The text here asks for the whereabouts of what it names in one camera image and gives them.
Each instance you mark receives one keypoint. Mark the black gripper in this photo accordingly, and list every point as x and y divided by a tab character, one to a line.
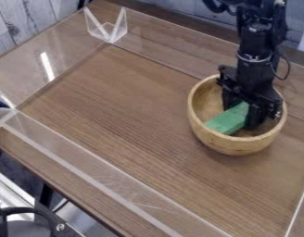
249	82

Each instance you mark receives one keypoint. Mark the green rectangular block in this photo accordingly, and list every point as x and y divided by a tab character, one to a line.
231	120

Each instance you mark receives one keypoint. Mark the light wooden bowl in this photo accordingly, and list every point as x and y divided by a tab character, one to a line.
205	105

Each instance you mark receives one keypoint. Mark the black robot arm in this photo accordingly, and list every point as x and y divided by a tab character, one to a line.
261	23

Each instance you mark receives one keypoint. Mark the black table leg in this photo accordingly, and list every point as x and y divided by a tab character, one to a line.
47	196

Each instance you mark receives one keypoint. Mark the clear acrylic corner bracket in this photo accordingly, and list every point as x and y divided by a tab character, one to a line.
108	32

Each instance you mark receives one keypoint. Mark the clear acrylic tray wall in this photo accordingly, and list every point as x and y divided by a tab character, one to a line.
125	203

